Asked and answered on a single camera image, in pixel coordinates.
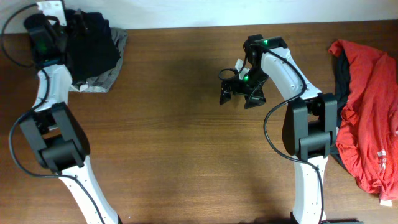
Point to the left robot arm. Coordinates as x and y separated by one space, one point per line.
57 140

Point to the red t-shirt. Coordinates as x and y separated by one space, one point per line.
367 136

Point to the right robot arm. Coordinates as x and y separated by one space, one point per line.
308 131

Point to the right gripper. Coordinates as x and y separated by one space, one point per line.
226 89

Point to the folded grey garment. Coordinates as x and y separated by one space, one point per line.
103 83

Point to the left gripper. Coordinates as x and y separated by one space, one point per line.
76 25

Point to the folded navy blue garment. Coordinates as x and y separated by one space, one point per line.
87 24

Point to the black polo shirt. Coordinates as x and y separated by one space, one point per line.
90 57

